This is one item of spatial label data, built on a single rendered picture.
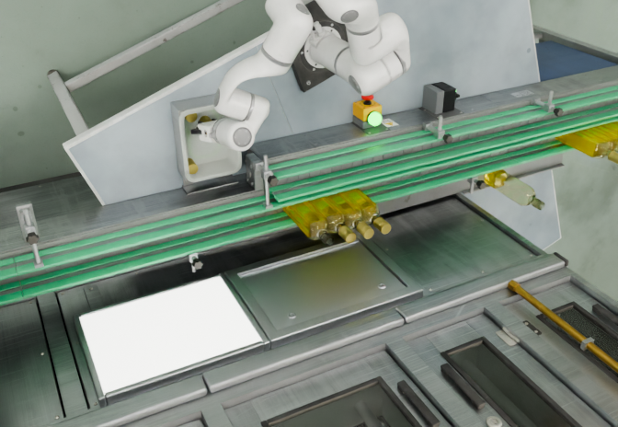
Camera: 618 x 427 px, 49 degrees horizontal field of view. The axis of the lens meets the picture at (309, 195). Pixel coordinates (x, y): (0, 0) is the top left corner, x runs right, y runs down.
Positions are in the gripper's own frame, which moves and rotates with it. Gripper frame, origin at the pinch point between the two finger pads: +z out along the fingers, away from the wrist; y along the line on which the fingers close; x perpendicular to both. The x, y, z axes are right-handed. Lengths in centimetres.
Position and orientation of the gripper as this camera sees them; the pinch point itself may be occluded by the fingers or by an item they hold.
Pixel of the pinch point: (208, 125)
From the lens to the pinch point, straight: 199.3
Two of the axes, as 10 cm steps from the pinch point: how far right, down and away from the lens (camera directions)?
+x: -1.2, -9.6, -2.7
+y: 8.9, -2.2, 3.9
